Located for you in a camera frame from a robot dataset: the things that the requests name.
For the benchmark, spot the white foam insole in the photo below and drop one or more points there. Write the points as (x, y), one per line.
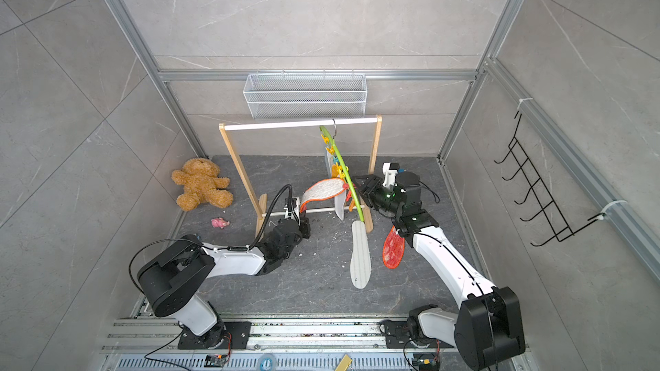
(339, 203)

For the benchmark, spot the grey felt orange-edged insole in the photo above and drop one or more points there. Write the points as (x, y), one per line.
(322, 190)

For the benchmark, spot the brown teddy bear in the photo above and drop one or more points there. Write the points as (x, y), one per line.
(202, 185)

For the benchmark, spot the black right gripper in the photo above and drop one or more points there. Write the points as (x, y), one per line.
(375, 186)

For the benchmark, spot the wooden clothes rack frame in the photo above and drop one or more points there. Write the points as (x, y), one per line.
(267, 152)

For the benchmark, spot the white wire mesh basket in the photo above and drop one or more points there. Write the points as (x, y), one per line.
(309, 95)

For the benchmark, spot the pink pig toy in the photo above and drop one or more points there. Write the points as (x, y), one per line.
(219, 223)

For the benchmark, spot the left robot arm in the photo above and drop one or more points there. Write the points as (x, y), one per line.
(171, 281)

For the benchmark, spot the red orange-edged insole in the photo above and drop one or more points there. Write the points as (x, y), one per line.
(393, 249)

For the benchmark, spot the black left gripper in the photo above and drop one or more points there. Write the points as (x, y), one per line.
(304, 224)

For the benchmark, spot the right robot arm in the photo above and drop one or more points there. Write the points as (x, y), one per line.
(488, 327)

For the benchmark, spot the grey striped insole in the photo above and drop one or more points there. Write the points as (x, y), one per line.
(360, 264)

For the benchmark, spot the green round clip hanger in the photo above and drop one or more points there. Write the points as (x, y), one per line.
(333, 156)

